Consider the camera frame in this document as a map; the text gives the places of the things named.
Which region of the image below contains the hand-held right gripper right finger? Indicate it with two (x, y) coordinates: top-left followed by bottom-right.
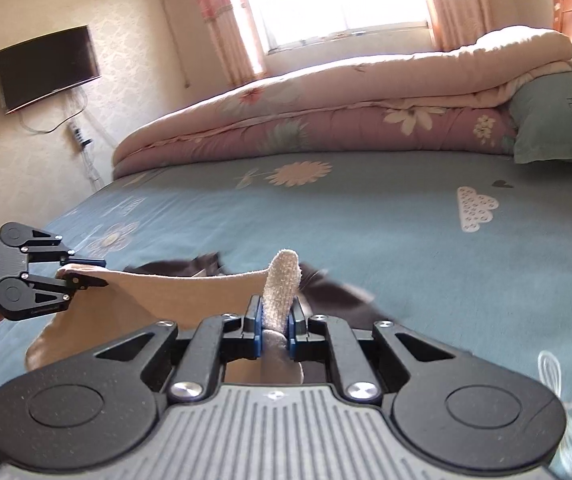
(288, 300), (469, 401)

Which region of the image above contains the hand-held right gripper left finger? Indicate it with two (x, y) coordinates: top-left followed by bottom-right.
(94, 296), (263, 401)

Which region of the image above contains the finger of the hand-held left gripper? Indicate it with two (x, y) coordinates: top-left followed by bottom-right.
(23, 230), (105, 267)
(23, 274), (109, 311)

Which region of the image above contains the beige and dark printed shirt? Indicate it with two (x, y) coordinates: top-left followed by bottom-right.
(26, 247), (391, 386)

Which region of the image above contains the white power strip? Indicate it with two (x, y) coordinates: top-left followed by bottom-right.
(68, 122), (91, 148)

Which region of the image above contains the blue floral bed sheet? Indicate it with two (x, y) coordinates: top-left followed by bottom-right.
(0, 152), (572, 480)

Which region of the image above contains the folded pink floral quilt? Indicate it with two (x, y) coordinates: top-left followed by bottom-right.
(112, 27), (572, 180)

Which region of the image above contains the pink curtain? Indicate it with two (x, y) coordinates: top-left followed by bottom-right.
(186, 0), (267, 86)
(416, 0), (494, 53)

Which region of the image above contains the bright window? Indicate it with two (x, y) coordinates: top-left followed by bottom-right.
(216, 0), (437, 56)

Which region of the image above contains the teal pillow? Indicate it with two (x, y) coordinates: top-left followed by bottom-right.
(508, 57), (572, 170)

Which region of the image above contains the black wall television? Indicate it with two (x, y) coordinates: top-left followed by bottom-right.
(0, 25), (102, 116)

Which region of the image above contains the white wall conduit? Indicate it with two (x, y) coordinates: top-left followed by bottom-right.
(158, 0), (191, 90)

